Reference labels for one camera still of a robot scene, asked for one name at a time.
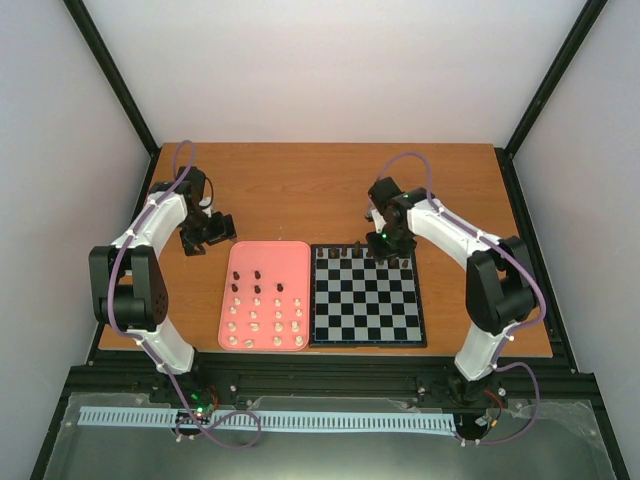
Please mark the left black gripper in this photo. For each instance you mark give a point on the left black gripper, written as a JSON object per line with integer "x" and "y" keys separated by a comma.
{"x": 220, "y": 233}

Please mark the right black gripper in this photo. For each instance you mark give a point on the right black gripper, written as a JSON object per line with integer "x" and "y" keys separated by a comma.
{"x": 379, "y": 253}

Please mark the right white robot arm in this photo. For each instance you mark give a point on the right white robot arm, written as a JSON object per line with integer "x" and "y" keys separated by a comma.
{"x": 501, "y": 290}

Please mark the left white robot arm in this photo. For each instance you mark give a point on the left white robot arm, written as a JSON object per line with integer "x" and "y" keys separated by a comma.
{"x": 128, "y": 290}

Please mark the black and white chessboard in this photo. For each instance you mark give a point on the black and white chessboard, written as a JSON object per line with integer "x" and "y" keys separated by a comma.
{"x": 355, "y": 303}

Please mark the pink plastic tray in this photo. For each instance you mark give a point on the pink plastic tray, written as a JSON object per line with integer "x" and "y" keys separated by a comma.
{"x": 286, "y": 262}

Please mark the black aluminium base frame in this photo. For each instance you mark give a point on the black aluminium base frame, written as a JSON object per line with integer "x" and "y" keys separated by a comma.
{"x": 314, "y": 187}

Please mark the light blue cable duct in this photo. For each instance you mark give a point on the light blue cable duct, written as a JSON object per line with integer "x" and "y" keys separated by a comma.
{"x": 278, "y": 421}

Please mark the left black frame post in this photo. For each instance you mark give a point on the left black frame post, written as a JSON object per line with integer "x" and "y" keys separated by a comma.
{"x": 100, "y": 51}

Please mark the black frame post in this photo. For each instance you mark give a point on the black frame post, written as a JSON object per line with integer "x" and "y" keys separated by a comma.
{"x": 572, "y": 43}
{"x": 100, "y": 51}

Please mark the right black frame post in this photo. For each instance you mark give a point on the right black frame post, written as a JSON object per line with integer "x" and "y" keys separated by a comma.
{"x": 572, "y": 43}

